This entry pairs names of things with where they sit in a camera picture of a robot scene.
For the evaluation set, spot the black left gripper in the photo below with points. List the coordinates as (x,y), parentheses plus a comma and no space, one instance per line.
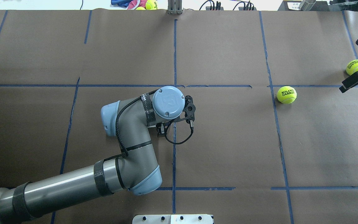
(160,129)

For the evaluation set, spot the yellow tennis ball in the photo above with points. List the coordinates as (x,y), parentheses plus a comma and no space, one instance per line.
(286,95)
(352,67)
(151,5)

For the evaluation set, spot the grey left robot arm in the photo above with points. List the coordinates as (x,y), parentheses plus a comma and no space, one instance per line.
(135,168)

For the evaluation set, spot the yellow tennis ball on desk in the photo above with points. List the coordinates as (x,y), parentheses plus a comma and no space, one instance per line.
(151,5)

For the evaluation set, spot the blue and pink cloth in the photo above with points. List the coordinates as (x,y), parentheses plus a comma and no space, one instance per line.
(129,4)

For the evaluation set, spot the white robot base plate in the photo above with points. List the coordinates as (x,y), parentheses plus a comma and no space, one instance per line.
(173,219)

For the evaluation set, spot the aluminium frame post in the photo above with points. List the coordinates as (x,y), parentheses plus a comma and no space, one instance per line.
(175,7)

